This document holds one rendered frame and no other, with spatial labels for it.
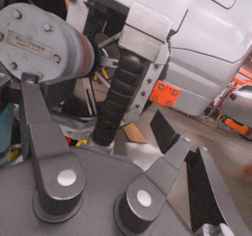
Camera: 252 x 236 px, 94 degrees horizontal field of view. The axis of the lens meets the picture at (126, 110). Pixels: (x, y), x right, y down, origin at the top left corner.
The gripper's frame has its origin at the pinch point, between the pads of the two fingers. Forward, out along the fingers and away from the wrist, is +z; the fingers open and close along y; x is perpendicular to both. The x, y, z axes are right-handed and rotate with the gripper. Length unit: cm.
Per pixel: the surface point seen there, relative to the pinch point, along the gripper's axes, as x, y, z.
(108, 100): 0.5, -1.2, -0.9
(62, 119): -21.4, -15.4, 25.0
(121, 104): 0.7, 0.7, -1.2
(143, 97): -1.3, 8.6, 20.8
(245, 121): 2, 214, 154
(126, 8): 12.0, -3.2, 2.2
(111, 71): -3, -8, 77
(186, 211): -83, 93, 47
